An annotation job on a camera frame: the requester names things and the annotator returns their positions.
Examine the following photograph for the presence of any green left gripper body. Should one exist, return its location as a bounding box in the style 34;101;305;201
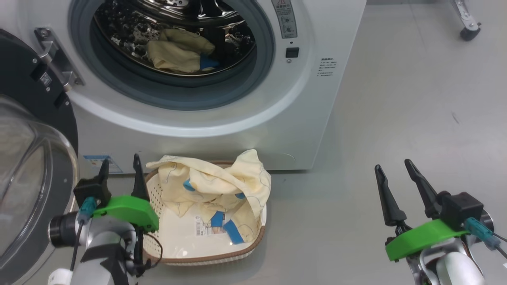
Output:
92;194;160;233

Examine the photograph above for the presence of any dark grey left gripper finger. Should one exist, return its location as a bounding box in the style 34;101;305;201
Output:
97;158;111;187
131;154;151;202

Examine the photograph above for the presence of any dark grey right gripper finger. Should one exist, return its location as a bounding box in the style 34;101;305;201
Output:
374;164;408;227
404;159;441;219

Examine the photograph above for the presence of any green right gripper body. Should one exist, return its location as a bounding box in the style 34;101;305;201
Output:
385;219;470;262

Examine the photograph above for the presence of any yellow garment with blue patches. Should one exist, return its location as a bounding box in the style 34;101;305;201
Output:
146;28;220;74
146;149;272;245

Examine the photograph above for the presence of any dark round glass washer door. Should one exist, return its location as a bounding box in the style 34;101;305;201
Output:
0;28;80;285

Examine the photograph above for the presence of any cream perforated laundry basket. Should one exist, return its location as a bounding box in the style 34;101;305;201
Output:
141;160;267;266

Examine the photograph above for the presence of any basket product label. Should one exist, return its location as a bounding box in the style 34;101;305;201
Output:
194;216;226;237

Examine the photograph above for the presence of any grey rubber door gasket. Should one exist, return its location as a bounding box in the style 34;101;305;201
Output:
68;0;275;111

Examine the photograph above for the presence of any white front-load washing machine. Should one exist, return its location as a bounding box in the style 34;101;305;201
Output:
0;0;367;175

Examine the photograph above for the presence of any metal door hinge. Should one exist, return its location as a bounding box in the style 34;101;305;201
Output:
34;27;86;92

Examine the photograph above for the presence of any blue energy label sticker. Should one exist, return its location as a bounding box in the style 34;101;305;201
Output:
83;155;123;175

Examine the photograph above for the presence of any steel washer drum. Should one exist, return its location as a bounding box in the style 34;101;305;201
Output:
94;0;257;76

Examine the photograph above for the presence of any printed text sticker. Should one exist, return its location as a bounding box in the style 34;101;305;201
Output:
317;58;338;77

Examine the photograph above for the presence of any grey stand leg with caster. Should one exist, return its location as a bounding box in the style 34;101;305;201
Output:
452;0;482;41

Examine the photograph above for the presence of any grey warning sticker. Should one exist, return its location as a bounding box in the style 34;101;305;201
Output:
271;0;298;39

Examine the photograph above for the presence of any left camera cable teal plug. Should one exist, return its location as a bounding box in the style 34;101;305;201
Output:
70;197;98;272

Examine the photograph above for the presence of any camera cable teal plug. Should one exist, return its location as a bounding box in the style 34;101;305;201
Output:
70;197;98;272
464;217;507;258

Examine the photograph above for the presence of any right camera cable teal plug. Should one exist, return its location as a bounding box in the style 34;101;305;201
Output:
464;217;507;258

